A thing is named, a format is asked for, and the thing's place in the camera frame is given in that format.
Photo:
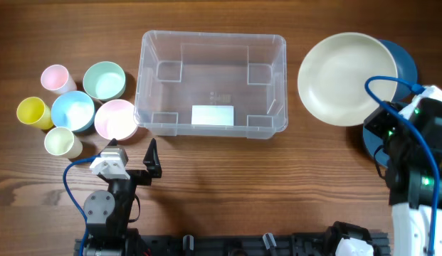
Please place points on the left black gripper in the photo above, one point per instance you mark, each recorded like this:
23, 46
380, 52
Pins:
151, 160

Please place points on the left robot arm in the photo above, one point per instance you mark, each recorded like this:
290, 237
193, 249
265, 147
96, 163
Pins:
108, 212

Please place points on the yellow plastic cup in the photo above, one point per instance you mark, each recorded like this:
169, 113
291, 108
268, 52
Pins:
35, 112

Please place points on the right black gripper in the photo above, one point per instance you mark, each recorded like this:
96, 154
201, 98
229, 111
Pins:
371, 121

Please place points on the cream plastic cup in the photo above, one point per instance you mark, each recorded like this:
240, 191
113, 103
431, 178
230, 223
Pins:
60, 141

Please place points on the pink plastic cup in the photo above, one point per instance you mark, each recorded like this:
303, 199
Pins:
57, 79

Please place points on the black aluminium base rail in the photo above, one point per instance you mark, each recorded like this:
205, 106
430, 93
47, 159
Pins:
339, 239

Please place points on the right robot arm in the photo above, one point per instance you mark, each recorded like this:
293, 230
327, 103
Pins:
415, 196

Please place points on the cream plastic plate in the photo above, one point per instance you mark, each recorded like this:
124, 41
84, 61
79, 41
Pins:
332, 75

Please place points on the clear plastic storage bin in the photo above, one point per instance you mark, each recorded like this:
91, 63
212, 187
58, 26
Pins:
180, 69

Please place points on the white label in bin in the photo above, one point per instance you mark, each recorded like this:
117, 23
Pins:
220, 115

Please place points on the pink plastic bowl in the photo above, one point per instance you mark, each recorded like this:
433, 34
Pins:
115, 120

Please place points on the dark blue plastic plate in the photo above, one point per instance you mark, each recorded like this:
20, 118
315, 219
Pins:
407, 70

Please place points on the light blue plastic bowl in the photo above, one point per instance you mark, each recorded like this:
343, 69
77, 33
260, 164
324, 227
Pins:
73, 110

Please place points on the mint green plastic bowl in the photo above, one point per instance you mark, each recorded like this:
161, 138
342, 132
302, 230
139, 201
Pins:
105, 81

